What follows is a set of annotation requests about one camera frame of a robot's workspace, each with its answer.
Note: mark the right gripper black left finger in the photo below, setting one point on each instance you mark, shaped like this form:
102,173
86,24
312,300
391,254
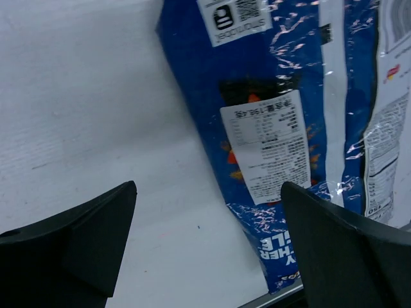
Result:
71,259

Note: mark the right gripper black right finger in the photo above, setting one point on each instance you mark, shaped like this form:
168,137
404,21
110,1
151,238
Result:
345,259

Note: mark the aluminium front rail frame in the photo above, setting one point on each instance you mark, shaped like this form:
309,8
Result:
293,291

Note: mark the blue Doritos bag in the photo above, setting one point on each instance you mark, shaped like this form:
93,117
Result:
310,92

